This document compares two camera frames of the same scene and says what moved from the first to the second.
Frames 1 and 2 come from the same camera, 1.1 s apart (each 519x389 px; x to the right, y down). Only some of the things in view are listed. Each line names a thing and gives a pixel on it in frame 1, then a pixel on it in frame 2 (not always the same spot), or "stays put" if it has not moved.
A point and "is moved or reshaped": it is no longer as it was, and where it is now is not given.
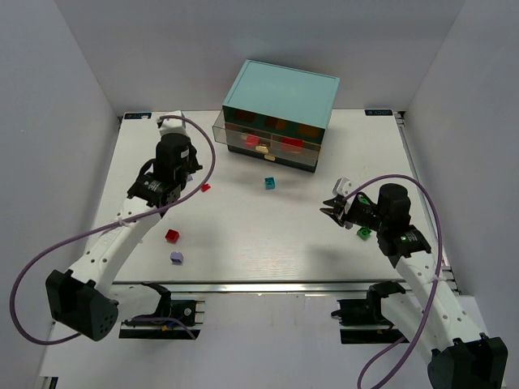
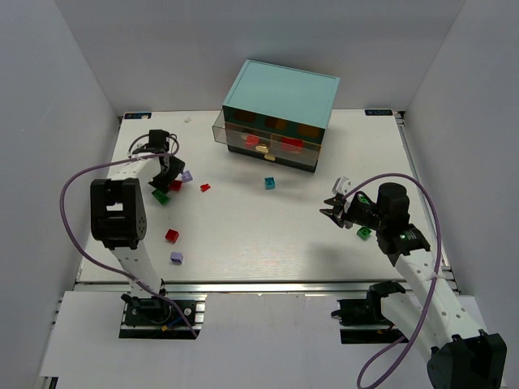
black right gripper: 348,215 stays put
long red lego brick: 292,145 stays put
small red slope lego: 252,141 stays put
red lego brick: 205,187 is moved or reshaped
